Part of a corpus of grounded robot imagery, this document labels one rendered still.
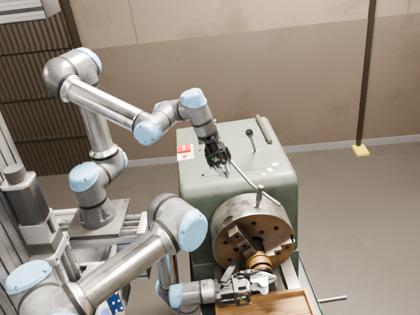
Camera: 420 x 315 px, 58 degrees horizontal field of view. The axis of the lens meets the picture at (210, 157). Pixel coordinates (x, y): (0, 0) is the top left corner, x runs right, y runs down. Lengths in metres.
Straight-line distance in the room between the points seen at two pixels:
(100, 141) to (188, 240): 0.61
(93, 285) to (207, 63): 2.85
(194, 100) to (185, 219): 0.37
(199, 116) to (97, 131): 0.46
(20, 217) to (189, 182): 0.62
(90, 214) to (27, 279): 0.49
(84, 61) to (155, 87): 2.38
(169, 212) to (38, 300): 0.40
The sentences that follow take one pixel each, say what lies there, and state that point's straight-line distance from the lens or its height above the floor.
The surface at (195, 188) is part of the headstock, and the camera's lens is 1.50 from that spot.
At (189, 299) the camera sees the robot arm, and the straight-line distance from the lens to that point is 1.32.
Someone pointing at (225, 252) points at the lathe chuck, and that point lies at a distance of 1.47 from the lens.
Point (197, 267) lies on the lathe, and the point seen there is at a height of 0.85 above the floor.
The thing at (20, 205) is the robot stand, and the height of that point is 1.46.
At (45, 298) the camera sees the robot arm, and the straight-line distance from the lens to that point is 1.08.
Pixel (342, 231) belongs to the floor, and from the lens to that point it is 3.16.
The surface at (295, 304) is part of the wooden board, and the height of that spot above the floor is 0.89.
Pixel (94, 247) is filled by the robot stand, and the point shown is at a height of 1.07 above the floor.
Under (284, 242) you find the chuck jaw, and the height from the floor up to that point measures 1.11.
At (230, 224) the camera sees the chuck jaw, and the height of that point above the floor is 1.20.
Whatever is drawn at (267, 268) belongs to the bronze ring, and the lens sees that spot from 1.36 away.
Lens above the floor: 2.11
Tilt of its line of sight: 31 degrees down
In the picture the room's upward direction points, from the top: 8 degrees counter-clockwise
